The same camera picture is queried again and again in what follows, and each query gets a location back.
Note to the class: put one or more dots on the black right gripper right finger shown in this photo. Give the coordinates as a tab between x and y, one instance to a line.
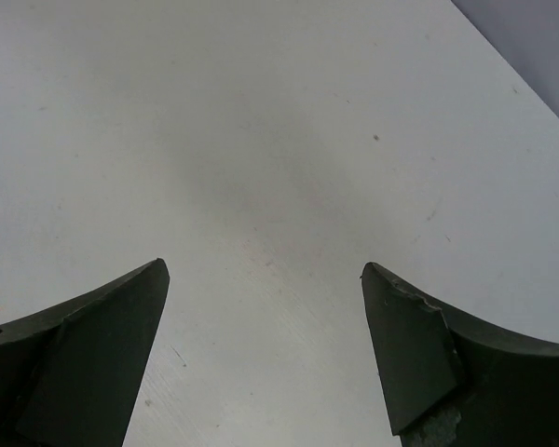
451	379

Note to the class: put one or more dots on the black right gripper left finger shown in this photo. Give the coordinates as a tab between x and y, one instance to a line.
70	374

